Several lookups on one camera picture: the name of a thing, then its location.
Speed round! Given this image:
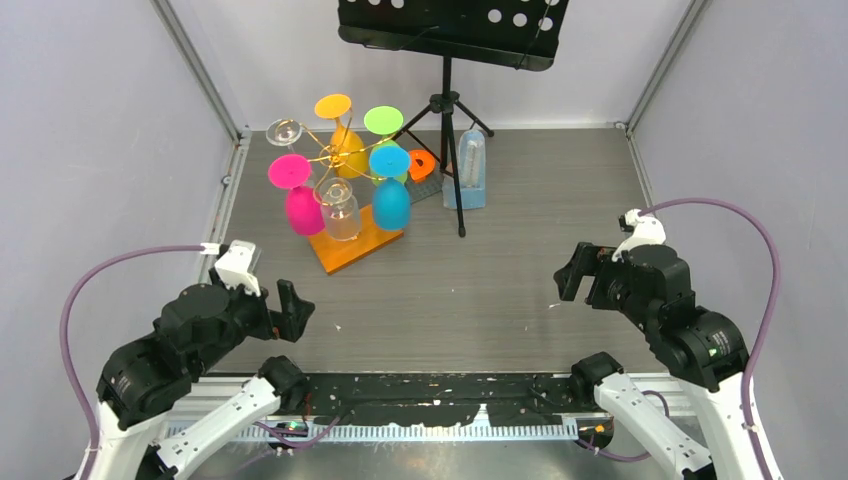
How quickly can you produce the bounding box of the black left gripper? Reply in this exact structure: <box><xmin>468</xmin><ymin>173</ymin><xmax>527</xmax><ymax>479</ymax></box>
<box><xmin>194</xmin><ymin>263</ymin><xmax>316</xmax><ymax>373</ymax></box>

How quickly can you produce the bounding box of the pink wine glass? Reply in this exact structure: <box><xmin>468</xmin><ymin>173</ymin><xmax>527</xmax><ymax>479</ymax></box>
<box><xmin>268</xmin><ymin>153</ymin><xmax>325</xmax><ymax>236</ymax></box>

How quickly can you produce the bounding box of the blue wine glass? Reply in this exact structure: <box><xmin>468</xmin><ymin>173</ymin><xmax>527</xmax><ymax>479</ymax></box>
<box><xmin>369</xmin><ymin>145</ymin><xmax>411</xmax><ymax>231</ymax></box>

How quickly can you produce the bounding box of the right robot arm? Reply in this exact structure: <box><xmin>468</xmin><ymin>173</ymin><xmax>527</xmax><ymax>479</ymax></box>
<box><xmin>554</xmin><ymin>242</ymin><xmax>781</xmax><ymax>479</ymax></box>

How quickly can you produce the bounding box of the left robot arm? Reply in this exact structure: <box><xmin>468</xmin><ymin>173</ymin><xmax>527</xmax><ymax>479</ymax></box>
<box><xmin>76</xmin><ymin>280</ymin><xmax>315</xmax><ymax>479</ymax></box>

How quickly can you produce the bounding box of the clear wine glass front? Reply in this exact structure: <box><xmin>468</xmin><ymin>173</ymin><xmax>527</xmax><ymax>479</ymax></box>
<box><xmin>317</xmin><ymin>177</ymin><xmax>362</xmax><ymax>241</ymax></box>

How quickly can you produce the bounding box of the clear wine glass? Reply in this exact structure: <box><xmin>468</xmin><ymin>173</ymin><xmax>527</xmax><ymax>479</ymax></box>
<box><xmin>317</xmin><ymin>177</ymin><xmax>362</xmax><ymax>241</ymax></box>
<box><xmin>265</xmin><ymin>119</ymin><xmax>303</xmax><ymax>149</ymax></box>

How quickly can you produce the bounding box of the orange wine glass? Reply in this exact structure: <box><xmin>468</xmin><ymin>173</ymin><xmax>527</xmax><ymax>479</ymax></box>
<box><xmin>314</xmin><ymin>93</ymin><xmax>368</xmax><ymax>179</ymax></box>

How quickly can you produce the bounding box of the clear wine glass back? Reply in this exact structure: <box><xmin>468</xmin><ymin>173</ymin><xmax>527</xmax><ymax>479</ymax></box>
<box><xmin>265</xmin><ymin>119</ymin><xmax>303</xmax><ymax>149</ymax></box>

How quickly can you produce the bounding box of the green wine glass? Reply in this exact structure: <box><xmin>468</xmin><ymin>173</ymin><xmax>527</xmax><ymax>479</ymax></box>
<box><xmin>363</xmin><ymin>105</ymin><xmax>404</xmax><ymax>156</ymax></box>

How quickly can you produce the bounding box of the grey building plate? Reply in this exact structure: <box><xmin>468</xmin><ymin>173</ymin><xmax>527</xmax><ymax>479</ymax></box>
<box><xmin>405</xmin><ymin>172</ymin><xmax>443</xmax><ymax>204</ymax></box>

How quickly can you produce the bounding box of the black music stand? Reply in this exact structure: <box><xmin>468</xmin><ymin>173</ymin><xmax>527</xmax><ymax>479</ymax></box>
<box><xmin>336</xmin><ymin>0</ymin><xmax>571</xmax><ymax>238</ymax></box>

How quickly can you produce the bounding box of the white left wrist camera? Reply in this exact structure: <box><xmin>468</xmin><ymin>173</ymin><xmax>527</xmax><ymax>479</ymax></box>
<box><xmin>213</xmin><ymin>240</ymin><xmax>262</xmax><ymax>297</ymax></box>

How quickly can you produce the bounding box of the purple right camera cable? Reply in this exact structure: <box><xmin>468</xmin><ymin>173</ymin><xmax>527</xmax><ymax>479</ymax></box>
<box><xmin>637</xmin><ymin>197</ymin><xmax>782</xmax><ymax>480</ymax></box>

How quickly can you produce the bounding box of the purple camera cable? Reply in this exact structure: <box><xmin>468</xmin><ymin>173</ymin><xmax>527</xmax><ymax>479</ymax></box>
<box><xmin>637</xmin><ymin>197</ymin><xmax>782</xmax><ymax>480</ymax></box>
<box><xmin>59</xmin><ymin>244</ymin><xmax>220</xmax><ymax>480</ymax></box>

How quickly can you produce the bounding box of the orange ring toy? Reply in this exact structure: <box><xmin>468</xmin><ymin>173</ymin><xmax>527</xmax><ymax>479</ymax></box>
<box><xmin>408</xmin><ymin>149</ymin><xmax>437</xmax><ymax>184</ymax></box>

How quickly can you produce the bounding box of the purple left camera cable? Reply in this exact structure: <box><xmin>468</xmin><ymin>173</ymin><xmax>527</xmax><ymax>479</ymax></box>
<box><xmin>59</xmin><ymin>244</ymin><xmax>220</xmax><ymax>480</ymax></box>

